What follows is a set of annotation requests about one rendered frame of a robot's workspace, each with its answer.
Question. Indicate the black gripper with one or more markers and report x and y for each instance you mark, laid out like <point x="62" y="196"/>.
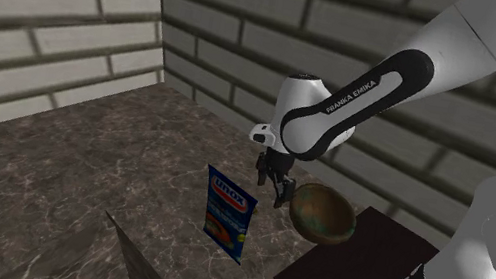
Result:
<point x="278" y="159"/>

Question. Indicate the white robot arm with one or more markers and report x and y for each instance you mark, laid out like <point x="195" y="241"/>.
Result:
<point x="457" y="57"/>

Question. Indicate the blue food packet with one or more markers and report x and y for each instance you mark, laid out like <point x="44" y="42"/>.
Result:
<point x="227" y="212"/>

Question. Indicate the brown green bowl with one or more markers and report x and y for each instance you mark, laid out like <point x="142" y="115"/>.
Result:
<point x="321" y="214"/>

